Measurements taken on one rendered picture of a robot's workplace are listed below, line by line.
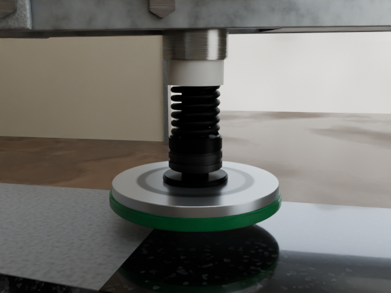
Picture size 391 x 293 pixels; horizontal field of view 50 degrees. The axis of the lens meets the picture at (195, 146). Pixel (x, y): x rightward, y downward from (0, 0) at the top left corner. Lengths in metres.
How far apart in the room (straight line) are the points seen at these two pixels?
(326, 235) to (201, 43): 0.27
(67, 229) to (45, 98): 5.48
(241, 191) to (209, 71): 0.14
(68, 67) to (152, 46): 1.17
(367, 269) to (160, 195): 0.23
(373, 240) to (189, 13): 0.33
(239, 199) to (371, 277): 0.15
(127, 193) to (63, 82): 5.39
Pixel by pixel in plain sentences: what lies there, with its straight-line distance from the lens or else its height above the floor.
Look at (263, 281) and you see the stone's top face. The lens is 0.43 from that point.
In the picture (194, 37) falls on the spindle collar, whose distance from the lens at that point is 0.48.
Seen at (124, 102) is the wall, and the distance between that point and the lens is 5.55.
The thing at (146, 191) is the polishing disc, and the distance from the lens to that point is 0.50.
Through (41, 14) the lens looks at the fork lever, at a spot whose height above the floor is 1.08.
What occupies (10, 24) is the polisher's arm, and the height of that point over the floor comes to 1.07.
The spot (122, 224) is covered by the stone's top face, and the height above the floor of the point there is 0.83.
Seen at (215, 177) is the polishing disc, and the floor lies 0.89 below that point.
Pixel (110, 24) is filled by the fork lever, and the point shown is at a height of 1.07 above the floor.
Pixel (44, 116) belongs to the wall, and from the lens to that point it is 6.05.
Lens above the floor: 1.03
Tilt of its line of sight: 12 degrees down
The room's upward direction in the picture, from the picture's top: straight up
